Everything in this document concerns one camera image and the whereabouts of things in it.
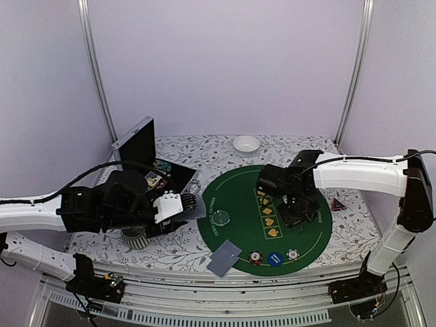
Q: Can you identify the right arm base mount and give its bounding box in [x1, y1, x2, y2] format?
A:
[328, 271, 388, 304]

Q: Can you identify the right aluminium frame post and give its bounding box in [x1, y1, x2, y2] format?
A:
[334, 0, 375, 148]

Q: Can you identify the left aluminium frame post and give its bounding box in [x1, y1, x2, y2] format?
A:
[77, 0, 117, 142]

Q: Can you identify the blue small blind button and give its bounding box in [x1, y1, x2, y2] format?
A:
[267, 252, 284, 267]

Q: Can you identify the red chip stack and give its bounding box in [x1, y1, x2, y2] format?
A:
[248, 251, 263, 266]

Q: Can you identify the white ceramic bowl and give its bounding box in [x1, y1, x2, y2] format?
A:
[232, 136, 260, 153]

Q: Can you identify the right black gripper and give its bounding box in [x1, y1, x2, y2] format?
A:
[277, 191, 321, 228]

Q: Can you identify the aluminium poker chip case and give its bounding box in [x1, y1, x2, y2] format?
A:
[112, 116, 197, 193]

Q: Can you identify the blue playing card deck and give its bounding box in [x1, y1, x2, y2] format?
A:
[180, 193, 206, 221]

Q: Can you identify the dealt blue playing card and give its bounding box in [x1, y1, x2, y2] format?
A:
[211, 239, 242, 260]

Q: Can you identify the round green poker mat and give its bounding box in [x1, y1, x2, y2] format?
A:
[198, 165, 332, 276]

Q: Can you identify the poker chips back row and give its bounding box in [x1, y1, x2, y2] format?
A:
[153, 160, 172, 173]

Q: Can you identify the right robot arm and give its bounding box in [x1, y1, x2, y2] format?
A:
[256, 149, 435, 297]

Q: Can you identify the red black triangle button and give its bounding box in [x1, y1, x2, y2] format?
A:
[332, 198, 347, 212]

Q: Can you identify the striped ceramic mug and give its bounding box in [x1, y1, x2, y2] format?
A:
[121, 228, 150, 250]

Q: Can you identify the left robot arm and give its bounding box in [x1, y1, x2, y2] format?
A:
[1, 170, 196, 296]

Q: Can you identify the white chip stack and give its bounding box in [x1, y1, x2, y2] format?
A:
[286, 249, 300, 262]

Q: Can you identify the clear acrylic dealer button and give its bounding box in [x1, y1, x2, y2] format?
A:
[213, 210, 230, 226]

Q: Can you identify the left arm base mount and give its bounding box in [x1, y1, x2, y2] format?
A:
[65, 272, 125, 304]

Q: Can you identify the aluminium frame post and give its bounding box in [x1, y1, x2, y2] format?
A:
[334, 0, 375, 148]
[77, 0, 117, 142]

